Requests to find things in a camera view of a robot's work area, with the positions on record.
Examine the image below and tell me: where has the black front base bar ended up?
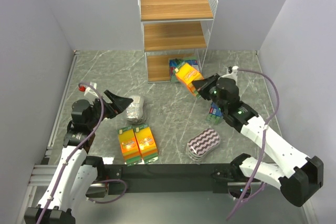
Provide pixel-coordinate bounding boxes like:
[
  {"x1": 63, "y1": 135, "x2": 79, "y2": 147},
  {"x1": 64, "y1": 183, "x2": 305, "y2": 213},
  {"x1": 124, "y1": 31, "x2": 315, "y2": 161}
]
[{"x1": 104, "y1": 163, "x2": 253, "y2": 196}]

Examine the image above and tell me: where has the white wire wooden shelf rack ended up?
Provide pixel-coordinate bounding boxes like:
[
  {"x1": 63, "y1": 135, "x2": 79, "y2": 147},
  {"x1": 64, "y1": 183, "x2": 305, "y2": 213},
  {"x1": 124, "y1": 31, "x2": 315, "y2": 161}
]
[{"x1": 138, "y1": 0, "x2": 218, "y2": 82}]

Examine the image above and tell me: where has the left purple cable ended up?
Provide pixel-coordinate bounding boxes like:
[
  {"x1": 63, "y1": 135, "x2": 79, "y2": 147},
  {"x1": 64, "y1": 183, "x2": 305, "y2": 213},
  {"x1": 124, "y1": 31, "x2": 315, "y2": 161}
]
[{"x1": 34, "y1": 81, "x2": 128, "y2": 224}]

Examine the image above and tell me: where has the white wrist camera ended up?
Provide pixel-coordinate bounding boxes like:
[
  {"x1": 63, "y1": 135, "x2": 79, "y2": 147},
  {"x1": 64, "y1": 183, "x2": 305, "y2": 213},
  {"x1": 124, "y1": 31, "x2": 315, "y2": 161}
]
[
  {"x1": 79, "y1": 82, "x2": 98, "y2": 100},
  {"x1": 226, "y1": 66, "x2": 239, "y2": 83}
]

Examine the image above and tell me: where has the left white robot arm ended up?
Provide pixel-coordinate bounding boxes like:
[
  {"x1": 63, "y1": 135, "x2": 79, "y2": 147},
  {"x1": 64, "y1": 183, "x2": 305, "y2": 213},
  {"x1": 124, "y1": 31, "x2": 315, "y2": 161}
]
[{"x1": 24, "y1": 90, "x2": 133, "y2": 223}]

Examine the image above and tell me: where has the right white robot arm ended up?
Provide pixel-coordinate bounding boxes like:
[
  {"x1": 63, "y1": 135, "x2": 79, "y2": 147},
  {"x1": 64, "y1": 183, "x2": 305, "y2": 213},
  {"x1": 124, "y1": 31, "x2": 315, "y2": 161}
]
[{"x1": 192, "y1": 74, "x2": 324, "y2": 207}]

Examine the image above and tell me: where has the blue green sponge pack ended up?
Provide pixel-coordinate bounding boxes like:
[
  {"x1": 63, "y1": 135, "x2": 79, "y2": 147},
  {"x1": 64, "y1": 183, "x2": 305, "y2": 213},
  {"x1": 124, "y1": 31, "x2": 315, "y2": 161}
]
[
  {"x1": 183, "y1": 57, "x2": 201, "y2": 72},
  {"x1": 169, "y1": 58, "x2": 183, "y2": 83}
]

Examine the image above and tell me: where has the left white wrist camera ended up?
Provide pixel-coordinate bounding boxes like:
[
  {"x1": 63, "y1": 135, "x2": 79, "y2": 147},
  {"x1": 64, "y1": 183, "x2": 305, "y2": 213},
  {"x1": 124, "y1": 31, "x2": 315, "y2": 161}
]
[{"x1": 79, "y1": 82, "x2": 98, "y2": 100}]

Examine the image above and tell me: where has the purple wavy sponge pack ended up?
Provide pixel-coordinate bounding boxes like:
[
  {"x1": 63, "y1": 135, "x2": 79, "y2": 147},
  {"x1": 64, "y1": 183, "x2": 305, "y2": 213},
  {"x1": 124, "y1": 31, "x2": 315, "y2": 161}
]
[{"x1": 186, "y1": 128, "x2": 221, "y2": 162}]

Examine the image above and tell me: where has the aluminium frame rail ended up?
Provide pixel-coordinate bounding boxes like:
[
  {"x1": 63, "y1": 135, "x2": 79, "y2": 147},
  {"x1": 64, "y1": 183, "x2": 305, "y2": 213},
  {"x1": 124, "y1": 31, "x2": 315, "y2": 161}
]
[{"x1": 30, "y1": 50, "x2": 314, "y2": 223}]

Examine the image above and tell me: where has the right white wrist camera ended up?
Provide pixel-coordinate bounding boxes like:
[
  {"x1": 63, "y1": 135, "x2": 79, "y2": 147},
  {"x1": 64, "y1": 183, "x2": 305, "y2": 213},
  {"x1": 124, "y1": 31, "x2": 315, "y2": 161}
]
[{"x1": 226, "y1": 66, "x2": 239, "y2": 83}]

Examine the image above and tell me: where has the orange sponge pack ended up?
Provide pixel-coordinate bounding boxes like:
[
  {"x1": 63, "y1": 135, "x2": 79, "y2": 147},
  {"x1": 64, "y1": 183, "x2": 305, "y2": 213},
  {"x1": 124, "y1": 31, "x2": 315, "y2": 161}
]
[
  {"x1": 133, "y1": 124, "x2": 159, "y2": 164},
  {"x1": 118, "y1": 126, "x2": 142, "y2": 166},
  {"x1": 173, "y1": 61, "x2": 204, "y2": 97}
]

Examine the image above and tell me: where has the silver mesh scrubber pack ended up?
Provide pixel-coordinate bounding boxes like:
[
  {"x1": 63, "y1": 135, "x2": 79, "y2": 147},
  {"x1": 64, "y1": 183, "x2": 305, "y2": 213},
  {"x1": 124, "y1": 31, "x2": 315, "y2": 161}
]
[{"x1": 125, "y1": 95, "x2": 146, "y2": 124}]

